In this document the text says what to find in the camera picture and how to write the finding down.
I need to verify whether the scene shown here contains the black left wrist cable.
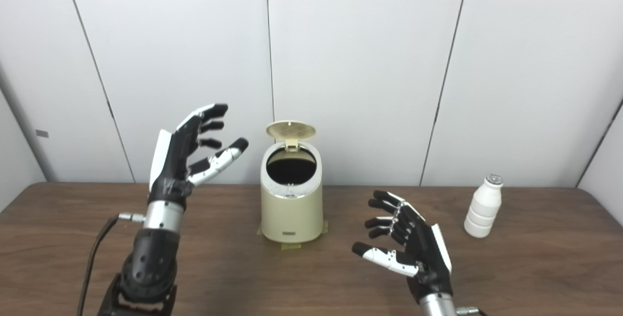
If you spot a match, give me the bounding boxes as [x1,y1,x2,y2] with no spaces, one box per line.
[76,213,147,316]

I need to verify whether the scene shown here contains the cream round bin lid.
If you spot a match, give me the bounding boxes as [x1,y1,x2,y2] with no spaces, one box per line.
[266,120,316,152]

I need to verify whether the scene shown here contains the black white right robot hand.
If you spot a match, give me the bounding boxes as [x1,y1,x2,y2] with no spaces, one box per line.
[352,190,453,303]

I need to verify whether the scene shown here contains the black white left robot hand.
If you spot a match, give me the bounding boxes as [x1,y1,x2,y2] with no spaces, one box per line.
[148,104,249,207]

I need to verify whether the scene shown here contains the small white plastic bottle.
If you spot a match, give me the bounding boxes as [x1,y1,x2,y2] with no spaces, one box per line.
[464,174,504,238]

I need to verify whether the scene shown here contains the cream-colored bin body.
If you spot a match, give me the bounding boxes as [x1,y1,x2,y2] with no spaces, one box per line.
[260,141,324,243]

